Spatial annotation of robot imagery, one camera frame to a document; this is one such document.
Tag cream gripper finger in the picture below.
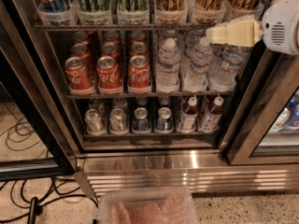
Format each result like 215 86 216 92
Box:
206 18 263 47

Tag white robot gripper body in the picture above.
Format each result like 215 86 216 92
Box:
262 0 299 55

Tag red cola can front right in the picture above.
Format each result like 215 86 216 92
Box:
128 55 151 93

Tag red cola can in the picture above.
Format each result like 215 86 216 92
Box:
64 57 93 95
128 55 151 93
96 56 122 94

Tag green tall can right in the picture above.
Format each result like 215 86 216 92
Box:
117 0 150 24

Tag green tall can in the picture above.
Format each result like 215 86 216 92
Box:
78 0 110 25
117 0 150 24

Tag blue can front right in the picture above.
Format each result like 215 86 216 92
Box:
155 107 174 133

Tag blue can front left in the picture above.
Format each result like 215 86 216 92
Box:
133 107 150 133

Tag red cola can front middle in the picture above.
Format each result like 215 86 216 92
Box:
96 56 122 94

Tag steel fridge base grille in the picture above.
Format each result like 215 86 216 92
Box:
74 150 299 198

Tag green tall can left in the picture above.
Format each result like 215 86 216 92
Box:
78 0 110 25

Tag silver can front right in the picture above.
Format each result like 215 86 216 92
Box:
109 108 128 135

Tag silver can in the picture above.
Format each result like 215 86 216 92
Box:
109 108 128 135
84 109 106 136

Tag red cola can front left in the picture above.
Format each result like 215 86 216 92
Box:
64 57 93 95

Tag silver can front left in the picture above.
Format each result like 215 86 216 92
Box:
84 109 106 136

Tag blue red tall can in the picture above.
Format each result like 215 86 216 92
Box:
37 0 77 26

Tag water bottle front right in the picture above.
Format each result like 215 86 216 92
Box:
207 45 248 92

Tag water bottle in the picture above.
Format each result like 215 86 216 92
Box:
185 37 212 92
207 45 248 92
155 38 181 93

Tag water bottle front middle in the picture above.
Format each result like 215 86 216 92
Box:
185 37 212 92

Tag water bottle front left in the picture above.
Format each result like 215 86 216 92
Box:
155 38 181 93

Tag tea bottle right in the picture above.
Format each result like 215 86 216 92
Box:
198 95 224 133

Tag tea bottle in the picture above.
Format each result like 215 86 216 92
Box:
178 96 198 133
198 95 224 133

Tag tea bottle left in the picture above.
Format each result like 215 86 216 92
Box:
178 96 198 133

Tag clear plastic bin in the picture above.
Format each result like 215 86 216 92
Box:
97 187 199 224

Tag right fridge door frame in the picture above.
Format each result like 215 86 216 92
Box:
220 44 299 165

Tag fridge door frame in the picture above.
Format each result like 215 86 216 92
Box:
0 0 78 180
220 44 299 165

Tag top wire shelf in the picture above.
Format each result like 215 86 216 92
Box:
34 23 215 32

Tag wire shelf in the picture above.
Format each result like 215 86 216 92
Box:
34 23 215 32
66 91 234 99

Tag middle wire shelf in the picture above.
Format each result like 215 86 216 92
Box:
66 91 234 99

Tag left fridge door frame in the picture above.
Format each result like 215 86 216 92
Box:
0 0 78 180

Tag black floor cables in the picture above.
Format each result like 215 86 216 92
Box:
0 176 99 224

